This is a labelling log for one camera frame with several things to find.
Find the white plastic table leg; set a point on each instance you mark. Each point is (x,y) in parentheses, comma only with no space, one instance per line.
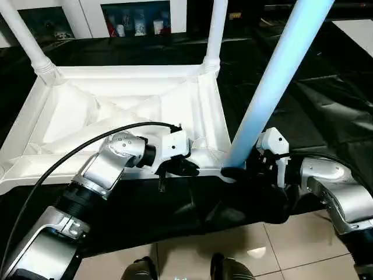
(215,29)
(280,70)
(26,35)

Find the white plastic table top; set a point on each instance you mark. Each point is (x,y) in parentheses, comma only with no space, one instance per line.
(87,105)

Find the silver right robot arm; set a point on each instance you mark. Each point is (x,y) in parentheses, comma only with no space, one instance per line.
(332,186)

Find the black work mat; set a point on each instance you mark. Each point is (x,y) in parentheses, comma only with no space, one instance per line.
(303,116)

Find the small yellow tag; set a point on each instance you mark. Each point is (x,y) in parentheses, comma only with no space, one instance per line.
(234,16)

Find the white cabinet with glass doors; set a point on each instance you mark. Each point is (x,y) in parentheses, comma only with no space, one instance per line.
(87,14)

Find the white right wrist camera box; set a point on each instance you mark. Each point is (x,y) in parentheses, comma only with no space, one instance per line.
(273,143)

